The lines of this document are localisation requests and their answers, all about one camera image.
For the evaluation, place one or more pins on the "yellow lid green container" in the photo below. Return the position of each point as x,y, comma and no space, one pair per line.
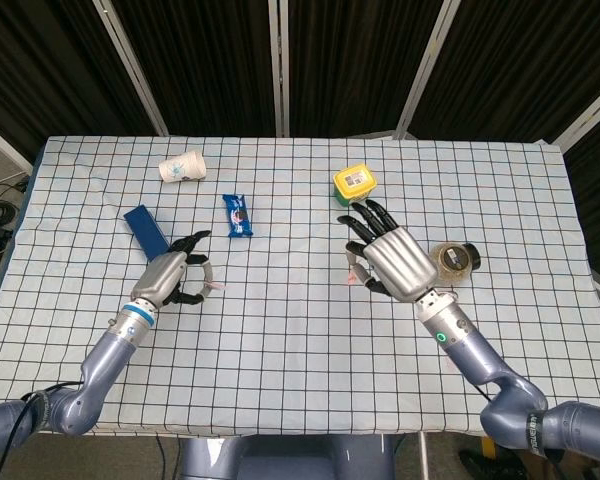
354,182

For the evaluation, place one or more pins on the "white table leg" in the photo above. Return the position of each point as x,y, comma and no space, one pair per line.
423,457

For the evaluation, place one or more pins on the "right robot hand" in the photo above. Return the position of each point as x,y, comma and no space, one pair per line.
400,265

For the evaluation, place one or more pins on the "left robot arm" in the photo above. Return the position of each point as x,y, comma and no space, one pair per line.
105,360

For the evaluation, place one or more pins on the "glass jar black lid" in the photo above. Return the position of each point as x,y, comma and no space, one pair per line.
455,257

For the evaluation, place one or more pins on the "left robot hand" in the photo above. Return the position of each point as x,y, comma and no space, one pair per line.
162,277

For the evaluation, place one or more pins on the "yellow floor object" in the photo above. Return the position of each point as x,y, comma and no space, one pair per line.
487,446

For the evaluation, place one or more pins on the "dark blue rectangular box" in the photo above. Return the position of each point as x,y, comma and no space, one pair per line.
145,227

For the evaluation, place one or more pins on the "checkered light blue tablecloth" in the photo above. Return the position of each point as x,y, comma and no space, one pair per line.
280,350

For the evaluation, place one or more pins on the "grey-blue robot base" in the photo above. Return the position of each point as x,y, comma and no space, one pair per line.
280,457

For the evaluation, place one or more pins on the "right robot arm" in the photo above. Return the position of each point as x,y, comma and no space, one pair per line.
480,355

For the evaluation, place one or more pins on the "white paper cup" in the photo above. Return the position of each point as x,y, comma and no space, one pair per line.
182,167

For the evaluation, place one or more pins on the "blue cookie packet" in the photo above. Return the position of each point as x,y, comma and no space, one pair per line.
239,215

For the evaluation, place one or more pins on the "black folding partition screen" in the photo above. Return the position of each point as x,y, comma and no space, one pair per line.
220,65

